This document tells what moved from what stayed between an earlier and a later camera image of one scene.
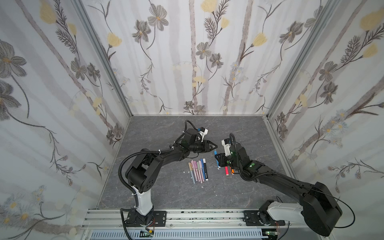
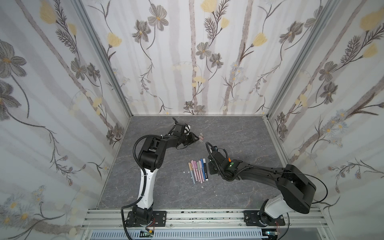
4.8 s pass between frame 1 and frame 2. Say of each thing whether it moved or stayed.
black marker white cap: stayed
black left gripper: moved
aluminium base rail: stayed
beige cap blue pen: stayed
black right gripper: moved
